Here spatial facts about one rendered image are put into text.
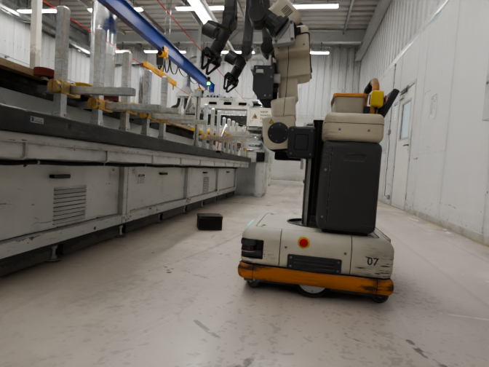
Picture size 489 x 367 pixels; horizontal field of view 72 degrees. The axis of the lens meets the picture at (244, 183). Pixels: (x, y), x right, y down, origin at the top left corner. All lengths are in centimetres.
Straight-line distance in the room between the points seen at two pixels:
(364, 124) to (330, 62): 1144
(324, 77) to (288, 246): 1151
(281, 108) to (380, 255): 80
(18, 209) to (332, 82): 1176
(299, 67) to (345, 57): 1128
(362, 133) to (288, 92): 44
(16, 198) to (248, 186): 488
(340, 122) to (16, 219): 148
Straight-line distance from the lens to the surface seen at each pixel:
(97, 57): 183
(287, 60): 177
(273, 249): 150
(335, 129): 151
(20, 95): 175
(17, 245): 178
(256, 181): 609
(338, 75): 1283
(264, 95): 168
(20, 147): 146
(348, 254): 151
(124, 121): 199
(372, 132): 153
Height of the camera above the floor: 55
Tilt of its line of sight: 3 degrees down
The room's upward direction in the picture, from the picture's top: 4 degrees clockwise
